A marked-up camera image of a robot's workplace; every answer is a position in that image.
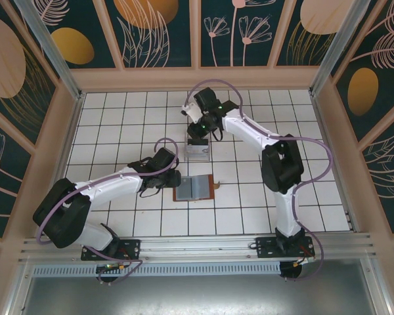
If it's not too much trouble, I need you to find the silver VIP card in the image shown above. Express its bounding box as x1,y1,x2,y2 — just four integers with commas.
185,146,210,161

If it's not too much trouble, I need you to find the brown leather card holder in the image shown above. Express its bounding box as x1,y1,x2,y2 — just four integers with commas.
172,175,222,203

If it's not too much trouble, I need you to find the clear acrylic card stand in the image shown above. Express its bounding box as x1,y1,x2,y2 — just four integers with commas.
183,129,212,162

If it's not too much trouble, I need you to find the grey metal sheet panel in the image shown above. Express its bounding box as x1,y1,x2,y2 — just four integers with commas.
18,257,387,315

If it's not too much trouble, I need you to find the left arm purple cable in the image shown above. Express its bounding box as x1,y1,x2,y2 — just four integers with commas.
35,137,180,285

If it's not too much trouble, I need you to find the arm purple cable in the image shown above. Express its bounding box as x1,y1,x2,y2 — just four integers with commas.
35,137,180,285
183,79,334,282

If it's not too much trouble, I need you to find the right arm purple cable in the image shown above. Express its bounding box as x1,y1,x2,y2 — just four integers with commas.
183,79,334,282

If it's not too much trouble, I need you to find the aluminium mounting rail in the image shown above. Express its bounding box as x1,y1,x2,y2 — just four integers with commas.
18,232,378,264

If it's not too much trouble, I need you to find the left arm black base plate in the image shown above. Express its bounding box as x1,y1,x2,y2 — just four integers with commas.
81,239,142,262

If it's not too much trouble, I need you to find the grey slotted cable duct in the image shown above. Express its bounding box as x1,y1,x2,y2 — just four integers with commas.
31,261,284,277

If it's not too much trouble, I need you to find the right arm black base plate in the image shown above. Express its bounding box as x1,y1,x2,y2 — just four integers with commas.
255,236,316,260

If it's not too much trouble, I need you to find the aluminium frame post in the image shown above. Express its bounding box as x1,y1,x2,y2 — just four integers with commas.
309,0,382,96
12,0,87,101

